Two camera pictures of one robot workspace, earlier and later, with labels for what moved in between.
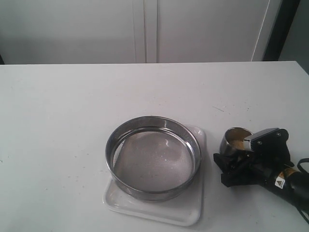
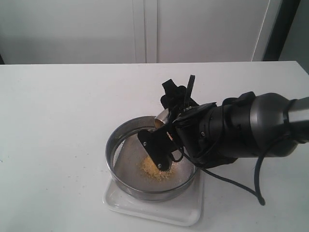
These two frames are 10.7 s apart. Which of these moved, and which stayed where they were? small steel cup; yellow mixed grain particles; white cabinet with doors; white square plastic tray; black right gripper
Moved: black right gripper; yellow mixed grain particles; small steel cup
Stayed: white cabinet with doors; white square plastic tray
